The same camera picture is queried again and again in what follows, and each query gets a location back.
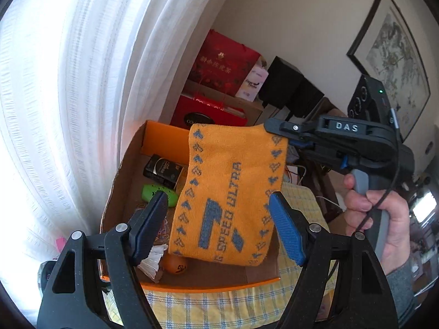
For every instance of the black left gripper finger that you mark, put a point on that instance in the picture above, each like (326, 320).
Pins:
(292, 228)
(136, 253)

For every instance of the black gold small box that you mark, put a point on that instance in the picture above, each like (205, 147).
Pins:
(163, 171)

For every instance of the orange fresh fruit cardboard box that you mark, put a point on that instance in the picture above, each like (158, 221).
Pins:
(125, 197)

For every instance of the bag of coloured rubber bands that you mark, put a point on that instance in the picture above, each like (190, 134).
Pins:
(163, 229)

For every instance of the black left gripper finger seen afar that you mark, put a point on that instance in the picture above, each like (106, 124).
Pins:
(294, 132)

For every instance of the white sheer curtain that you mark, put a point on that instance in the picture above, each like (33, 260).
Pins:
(78, 78)

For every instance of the red chocolate collection gift box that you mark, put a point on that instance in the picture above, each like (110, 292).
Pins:
(200, 109)

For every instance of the framed ink painting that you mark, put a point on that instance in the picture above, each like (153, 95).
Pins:
(385, 49)

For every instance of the yellow blue checked bedspread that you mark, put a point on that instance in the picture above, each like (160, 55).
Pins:
(210, 295)

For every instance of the pink white tissue pack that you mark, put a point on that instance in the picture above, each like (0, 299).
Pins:
(252, 84)

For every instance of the white feather shuttlecock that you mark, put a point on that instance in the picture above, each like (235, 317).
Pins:
(151, 266)

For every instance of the orange blue knitted towel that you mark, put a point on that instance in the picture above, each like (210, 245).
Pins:
(223, 211)

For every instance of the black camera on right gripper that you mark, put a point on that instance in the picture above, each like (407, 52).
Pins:
(370, 102)

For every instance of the orange ping pong ball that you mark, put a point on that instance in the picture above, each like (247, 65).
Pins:
(173, 264)

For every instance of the red tea gift bag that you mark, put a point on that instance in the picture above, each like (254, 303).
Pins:
(222, 64)

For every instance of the left black speaker on stand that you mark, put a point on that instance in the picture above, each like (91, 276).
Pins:
(286, 87)

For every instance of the person right hand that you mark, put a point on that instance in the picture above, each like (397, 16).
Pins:
(397, 247)

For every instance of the grey sleeve forearm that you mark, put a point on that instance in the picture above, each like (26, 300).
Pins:
(401, 284)

